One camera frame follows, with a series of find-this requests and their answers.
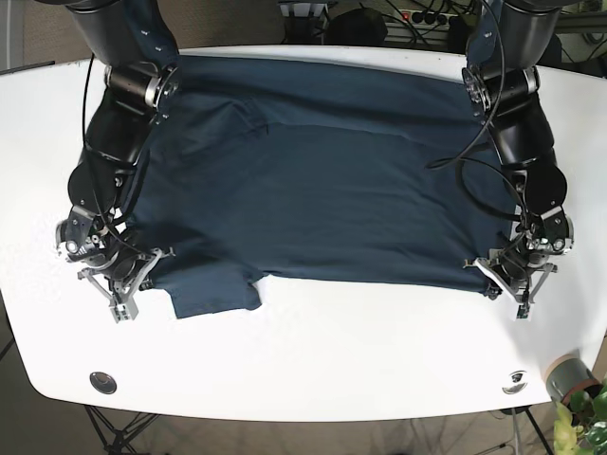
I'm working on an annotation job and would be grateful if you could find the left metal table grommet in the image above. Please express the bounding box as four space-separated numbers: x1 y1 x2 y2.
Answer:
89 372 118 394

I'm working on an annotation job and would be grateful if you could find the dark navy blue T-shirt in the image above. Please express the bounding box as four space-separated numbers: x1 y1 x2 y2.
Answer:
126 56 515 319

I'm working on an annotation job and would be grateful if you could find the green potted plant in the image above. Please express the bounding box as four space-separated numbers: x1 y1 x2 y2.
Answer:
553 386 606 455

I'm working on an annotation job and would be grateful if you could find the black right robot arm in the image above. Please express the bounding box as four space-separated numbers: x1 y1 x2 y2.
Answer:
56 1 180 322

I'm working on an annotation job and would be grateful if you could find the metal table grommet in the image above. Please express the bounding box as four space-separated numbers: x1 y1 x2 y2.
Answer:
89 372 118 394
502 371 528 395

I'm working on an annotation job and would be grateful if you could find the right metal table grommet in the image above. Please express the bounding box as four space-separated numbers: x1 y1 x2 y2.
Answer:
502 371 528 395

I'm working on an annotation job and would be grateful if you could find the grey plant pot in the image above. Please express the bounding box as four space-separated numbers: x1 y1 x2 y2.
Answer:
543 355 602 406

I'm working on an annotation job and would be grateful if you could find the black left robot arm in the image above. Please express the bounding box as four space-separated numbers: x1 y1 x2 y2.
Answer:
427 1 574 319

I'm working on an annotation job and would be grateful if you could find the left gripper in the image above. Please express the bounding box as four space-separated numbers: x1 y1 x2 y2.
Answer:
464 206 574 319

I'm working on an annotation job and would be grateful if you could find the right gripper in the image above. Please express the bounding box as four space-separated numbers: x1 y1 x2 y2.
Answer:
55 209 175 322

